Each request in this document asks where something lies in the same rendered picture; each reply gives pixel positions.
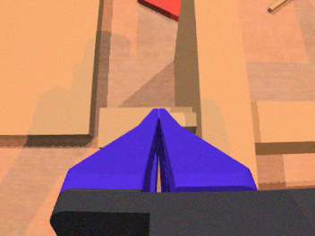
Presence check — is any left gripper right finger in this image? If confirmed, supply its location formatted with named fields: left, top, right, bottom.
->
left=159, top=108, right=258, bottom=192

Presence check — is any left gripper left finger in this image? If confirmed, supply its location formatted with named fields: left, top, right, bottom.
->
left=59, top=108, right=159, bottom=194

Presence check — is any red flat block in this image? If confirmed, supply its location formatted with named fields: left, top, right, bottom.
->
left=137, top=0, right=180, bottom=21

